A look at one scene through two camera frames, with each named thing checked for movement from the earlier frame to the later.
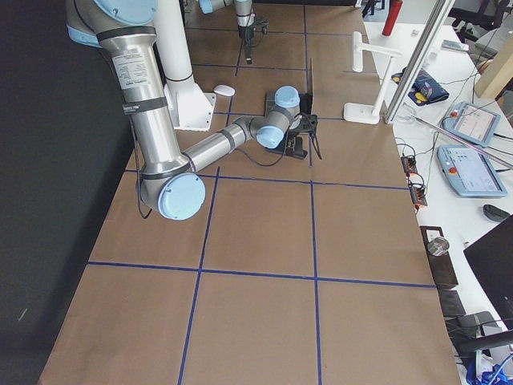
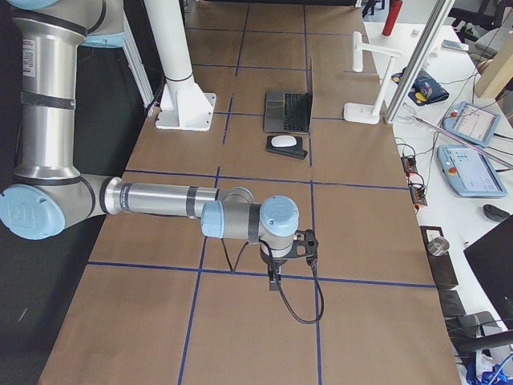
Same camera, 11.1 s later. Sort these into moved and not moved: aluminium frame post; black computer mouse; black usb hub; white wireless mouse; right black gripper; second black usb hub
Moved: white wireless mouse; right black gripper
Not moved: aluminium frame post; black computer mouse; black usb hub; second black usb hub
